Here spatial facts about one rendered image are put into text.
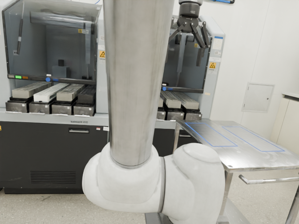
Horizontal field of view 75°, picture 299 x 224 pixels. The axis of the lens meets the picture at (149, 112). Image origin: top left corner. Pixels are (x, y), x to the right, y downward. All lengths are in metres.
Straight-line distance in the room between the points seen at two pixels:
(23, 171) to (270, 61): 3.22
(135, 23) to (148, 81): 0.09
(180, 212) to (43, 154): 1.34
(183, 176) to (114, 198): 0.18
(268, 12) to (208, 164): 2.93
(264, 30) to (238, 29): 0.38
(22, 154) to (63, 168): 0.32
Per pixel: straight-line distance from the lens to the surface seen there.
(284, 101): 3.55
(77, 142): 1.63
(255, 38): 3.21
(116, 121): 0.37
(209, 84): 1.70
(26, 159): 1.81
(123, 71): 0.30
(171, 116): 1.56
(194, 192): 0.55
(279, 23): 3.41
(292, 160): 1.12
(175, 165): 0.55
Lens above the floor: 1.20
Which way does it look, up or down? 16 degrees down
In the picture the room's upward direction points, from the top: 6 degrees clockwise
